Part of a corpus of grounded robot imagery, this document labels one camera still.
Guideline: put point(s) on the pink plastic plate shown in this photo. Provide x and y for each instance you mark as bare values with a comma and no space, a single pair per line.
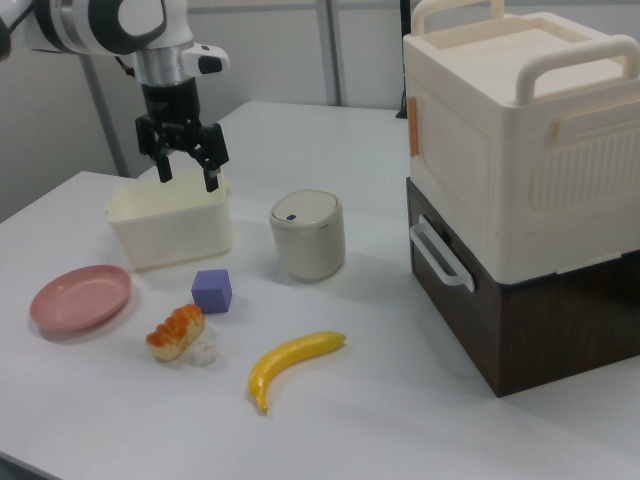
80,300

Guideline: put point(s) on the beige mini trash can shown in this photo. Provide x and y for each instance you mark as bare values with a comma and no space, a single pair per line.
307,235

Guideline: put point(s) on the dark brown wooden drawer box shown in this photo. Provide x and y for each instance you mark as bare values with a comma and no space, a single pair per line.
515,330

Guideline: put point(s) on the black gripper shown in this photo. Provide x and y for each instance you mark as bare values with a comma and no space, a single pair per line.
172,117

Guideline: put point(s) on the toy bread loaf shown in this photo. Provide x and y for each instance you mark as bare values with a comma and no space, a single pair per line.
175,332

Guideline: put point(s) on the yellow toy banana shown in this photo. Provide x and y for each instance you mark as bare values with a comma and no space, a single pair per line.
285,362

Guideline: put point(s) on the grey metal frame post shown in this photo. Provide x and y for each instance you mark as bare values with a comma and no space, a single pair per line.
340,50

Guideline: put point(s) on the cream rectangular plastic bin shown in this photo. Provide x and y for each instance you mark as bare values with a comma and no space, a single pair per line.
172,225

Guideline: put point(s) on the small white crumpled object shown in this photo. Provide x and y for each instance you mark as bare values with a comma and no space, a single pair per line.
204,352

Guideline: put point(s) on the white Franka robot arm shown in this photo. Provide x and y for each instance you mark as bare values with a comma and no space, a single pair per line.
100,25

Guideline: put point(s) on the purple foam cube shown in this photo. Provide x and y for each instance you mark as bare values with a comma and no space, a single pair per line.
212,292

